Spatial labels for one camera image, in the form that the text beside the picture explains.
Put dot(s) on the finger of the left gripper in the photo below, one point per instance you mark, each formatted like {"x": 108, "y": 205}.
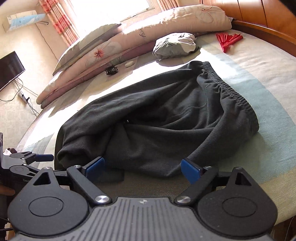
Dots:
{"x": 30, "y": 157}
{"x": 23, "y": 172}

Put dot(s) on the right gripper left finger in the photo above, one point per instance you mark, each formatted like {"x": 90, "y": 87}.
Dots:
{"x": 84, "y": 179}

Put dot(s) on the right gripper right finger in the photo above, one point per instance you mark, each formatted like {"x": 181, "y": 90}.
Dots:
{"x": 200, "y": 179}

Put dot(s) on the dark grey sweatpants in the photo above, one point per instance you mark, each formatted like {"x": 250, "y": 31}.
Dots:
{"x": 149, "y": 127}

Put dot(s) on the person's left hand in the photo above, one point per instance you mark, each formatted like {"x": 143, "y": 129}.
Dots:
{"x": 7, "y": 191}

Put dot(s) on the white power strip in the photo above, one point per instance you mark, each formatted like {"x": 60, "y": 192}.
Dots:
{"x": 23, "y": 98}

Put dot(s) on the black flat television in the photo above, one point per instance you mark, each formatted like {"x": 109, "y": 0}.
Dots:
{"x": 10, "y": 68}

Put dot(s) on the black hair claw clip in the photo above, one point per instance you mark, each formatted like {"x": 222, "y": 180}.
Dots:
{"x": 112, "y": 70}

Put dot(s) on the white earbud case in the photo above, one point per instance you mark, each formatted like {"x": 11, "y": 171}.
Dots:
{"x": 129, "y": 64}

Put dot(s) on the grey floral pillow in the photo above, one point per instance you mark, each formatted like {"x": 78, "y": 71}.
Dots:
{"x": 85, "y": 44}

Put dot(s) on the grey bundled cloth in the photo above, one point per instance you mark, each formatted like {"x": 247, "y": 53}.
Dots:
{"x": 175, "y": 45}

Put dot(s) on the red striped curtain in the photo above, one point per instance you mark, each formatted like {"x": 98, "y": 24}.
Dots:
{"x": 60, "y": 20}

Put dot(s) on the pink floral folded quilt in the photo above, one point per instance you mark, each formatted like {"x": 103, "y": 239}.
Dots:
{"x": 135, "y": 40}

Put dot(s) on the orange wooden headboard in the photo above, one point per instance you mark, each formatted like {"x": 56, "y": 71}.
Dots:
{"x": 271, "y": 21}

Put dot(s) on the wall air conditioner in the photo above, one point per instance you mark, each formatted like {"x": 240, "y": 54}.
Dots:
{"x": 15, "y": 21}

